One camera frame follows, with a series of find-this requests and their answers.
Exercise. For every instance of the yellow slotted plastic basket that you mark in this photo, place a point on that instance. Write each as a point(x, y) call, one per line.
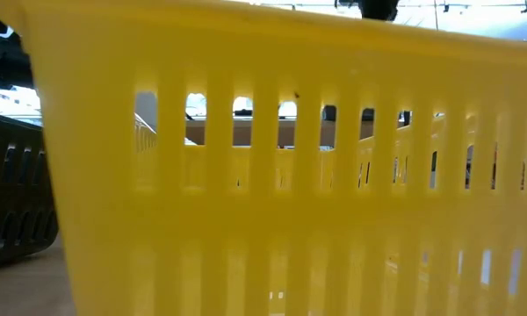
point(263, 228)

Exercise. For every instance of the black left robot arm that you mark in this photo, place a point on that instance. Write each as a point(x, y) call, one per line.
point(2, 61)

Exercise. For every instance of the black slotted plastic basket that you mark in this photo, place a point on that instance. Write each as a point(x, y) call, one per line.
point(13, 197)

